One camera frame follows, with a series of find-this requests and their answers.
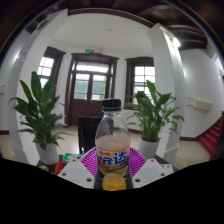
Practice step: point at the green box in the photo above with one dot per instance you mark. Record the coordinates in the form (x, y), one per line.
(68, 156)

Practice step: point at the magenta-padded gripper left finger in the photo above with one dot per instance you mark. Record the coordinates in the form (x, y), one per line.
(75, 171)

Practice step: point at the white wall radiator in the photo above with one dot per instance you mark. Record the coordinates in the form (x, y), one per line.
(202, 104)

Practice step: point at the green exit sign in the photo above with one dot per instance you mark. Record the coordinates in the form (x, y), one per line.
(89, 51)

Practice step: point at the red carpeted staircase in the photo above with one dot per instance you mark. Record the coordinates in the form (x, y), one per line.
(210, 140)

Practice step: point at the dark wooden framed window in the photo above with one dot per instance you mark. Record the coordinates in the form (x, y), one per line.
(143, 76)
(45, 66)

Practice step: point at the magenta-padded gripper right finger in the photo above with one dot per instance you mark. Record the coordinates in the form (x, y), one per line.
(151, 171)

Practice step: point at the potted plant in white pot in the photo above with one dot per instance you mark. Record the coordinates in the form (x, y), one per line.
(48, 155)
(148, 148)

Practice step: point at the dark wooden glazed double door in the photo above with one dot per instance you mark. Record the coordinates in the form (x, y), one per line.
(88, 86)

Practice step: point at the black chair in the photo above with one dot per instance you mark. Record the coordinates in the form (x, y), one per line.
(87, 133)

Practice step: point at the clear orange soda bottle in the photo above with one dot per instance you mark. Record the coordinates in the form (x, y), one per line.
(112, 156)

